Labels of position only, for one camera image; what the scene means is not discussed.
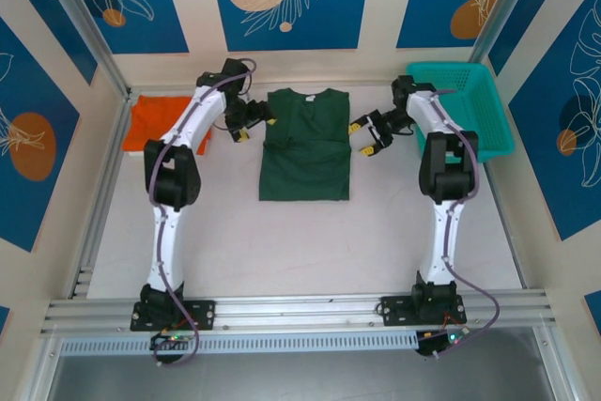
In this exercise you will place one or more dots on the green t-shirt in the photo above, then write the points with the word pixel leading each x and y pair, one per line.
pixel 305 157

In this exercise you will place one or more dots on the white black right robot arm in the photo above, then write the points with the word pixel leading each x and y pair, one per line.
pixel 443 241

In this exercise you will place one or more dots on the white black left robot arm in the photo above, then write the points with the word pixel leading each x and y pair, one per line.
pixel 164 251

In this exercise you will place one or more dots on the teal plastic basket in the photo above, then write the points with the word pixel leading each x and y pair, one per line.
pixel 465 105

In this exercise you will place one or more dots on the orange t-shirt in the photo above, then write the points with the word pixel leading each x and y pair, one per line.
pixel 150 119

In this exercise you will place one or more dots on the black right controller board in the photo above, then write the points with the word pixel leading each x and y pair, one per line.
pixel 439 342

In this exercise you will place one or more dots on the black controller board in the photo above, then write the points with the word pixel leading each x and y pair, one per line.
pixel 171 340
pixel 439 342

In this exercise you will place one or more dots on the black left controller board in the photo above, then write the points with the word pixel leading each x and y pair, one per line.
pixel 171 340

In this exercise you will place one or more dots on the blue floral wall panel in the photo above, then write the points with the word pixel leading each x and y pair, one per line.
pixel 451 2
pixel 291 2
pixel 131 2
pixel 33 138
pixel 563 138

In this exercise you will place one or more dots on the aluminium frame post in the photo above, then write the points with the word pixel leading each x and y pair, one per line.
pixel 502 6
pixel 80 16

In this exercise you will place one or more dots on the aluminium table side rail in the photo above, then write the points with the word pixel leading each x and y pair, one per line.
pixel 101 194
pixel 507 232

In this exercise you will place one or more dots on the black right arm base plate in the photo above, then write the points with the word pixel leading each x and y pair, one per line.
pixel 394 312

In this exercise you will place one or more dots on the aluminium frame crossbar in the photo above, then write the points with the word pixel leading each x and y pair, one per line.
pixel 296 309

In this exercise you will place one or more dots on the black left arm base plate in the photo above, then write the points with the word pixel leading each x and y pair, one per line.
pixel 202 314

